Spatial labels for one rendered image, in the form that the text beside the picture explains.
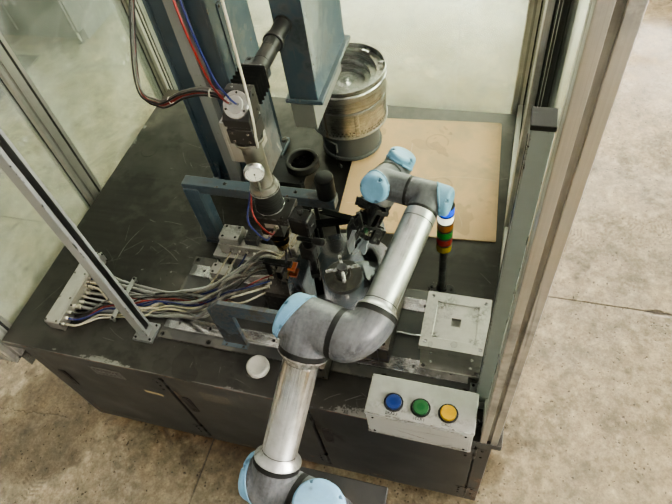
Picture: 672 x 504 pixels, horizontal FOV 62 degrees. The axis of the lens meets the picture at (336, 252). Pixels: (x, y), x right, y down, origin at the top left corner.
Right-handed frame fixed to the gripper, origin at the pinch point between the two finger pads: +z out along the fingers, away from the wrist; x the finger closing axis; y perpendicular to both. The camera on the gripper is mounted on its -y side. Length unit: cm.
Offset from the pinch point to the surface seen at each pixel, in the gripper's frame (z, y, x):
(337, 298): 8.7, 12.8, -3.0
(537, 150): -68, 57, -7
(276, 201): -16.0, 8.5, -28.4
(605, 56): -85, 72, -17
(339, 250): 4.3, -3.6, -1.9
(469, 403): 5, 46, 28
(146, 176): 44, -77, -62
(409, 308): 13.9, 5.6, 24.4
